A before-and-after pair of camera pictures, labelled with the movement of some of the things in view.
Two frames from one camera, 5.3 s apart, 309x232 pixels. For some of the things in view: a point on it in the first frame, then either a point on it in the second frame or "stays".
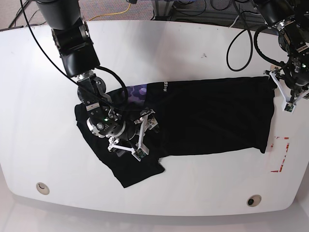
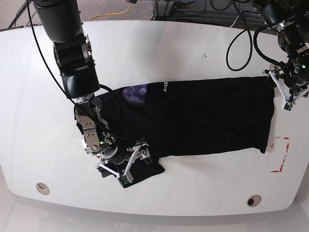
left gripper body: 135,133 -> 118,161
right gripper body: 290,91 stays
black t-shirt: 194,117 stays
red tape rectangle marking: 272,146 stays
